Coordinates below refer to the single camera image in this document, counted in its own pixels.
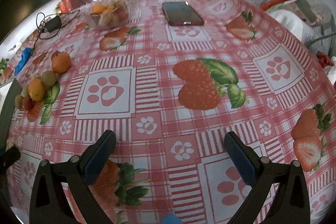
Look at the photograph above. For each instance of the pink strawberry pattern tablecloth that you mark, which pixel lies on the pink strawberry pattern tablecloth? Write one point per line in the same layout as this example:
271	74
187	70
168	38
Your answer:
170	94

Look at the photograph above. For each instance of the large orange mandarin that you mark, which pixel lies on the large orange mandarin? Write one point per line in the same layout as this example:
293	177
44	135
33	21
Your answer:
60	62

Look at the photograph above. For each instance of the red cherry tomato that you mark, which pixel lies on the red cherry tomato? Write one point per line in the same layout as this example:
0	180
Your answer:
27	103

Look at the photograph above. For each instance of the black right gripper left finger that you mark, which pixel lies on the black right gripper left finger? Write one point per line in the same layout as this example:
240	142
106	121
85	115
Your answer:
48	202

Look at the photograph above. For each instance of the green grape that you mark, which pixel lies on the green grape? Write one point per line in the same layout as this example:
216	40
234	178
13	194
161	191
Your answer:
49	78

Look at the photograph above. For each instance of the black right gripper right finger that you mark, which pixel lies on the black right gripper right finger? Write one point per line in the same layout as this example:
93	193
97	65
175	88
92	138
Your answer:
291	201

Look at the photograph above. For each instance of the white blanket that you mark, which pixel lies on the white blanket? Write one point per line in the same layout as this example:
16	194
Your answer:
293	24

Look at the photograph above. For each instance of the red gift box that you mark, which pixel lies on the red gift box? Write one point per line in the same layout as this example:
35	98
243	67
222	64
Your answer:
69	5

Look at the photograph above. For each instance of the dark smartphone red case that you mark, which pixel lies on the dark smartphone red case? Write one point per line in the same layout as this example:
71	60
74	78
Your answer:
181	14

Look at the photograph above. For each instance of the clear glass fruit bowl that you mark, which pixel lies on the clear glass fruit bowl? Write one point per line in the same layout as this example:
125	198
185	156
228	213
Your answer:
104	16

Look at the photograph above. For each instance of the white tray box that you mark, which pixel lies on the white tray box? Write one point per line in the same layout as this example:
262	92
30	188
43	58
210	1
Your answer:
8	93

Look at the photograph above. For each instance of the small orange kumquat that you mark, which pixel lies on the small orange kumquat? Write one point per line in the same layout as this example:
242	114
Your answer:
36	90

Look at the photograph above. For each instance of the blue crumpled cloth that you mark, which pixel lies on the blue crumpled cloth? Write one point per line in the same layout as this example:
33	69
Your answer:
25	56

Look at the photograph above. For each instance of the black power adapter with cable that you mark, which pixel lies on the black power adapter with cable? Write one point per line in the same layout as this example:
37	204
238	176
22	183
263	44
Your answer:
48	26

